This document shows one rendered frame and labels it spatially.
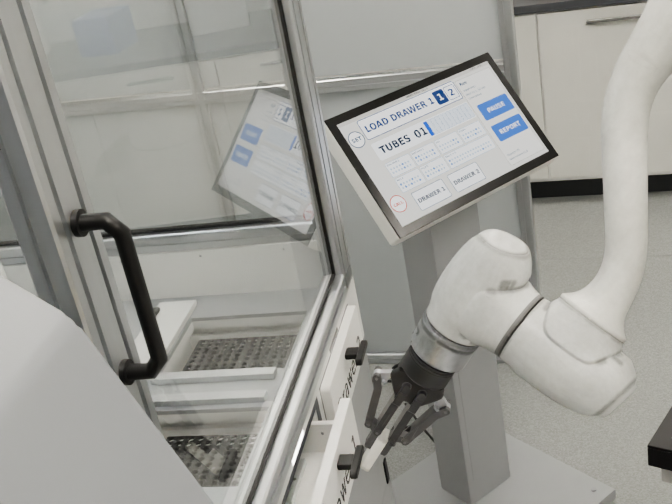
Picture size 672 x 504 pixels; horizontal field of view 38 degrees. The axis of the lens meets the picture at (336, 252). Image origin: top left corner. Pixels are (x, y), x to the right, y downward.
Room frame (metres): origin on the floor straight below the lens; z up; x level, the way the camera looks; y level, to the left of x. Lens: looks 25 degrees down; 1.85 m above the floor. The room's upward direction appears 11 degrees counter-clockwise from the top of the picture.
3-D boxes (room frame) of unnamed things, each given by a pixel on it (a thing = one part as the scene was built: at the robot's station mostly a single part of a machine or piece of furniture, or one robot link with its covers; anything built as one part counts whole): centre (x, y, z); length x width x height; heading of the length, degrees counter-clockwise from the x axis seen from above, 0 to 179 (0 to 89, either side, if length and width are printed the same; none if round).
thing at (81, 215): (0.83, 0.20, 1.45); 0.05 x 0.03 x 0.19; 75
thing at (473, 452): (2.12, -0.29, 0.51); 0.50 x 0.45 x 1.02; 34
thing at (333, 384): (1.56, 0.03, 0.87); 0.29 x 0.02 x 0.11; 165
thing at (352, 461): (1.23, 0.04, 0.91); 0.07 x 0.04 x 0.01; 165
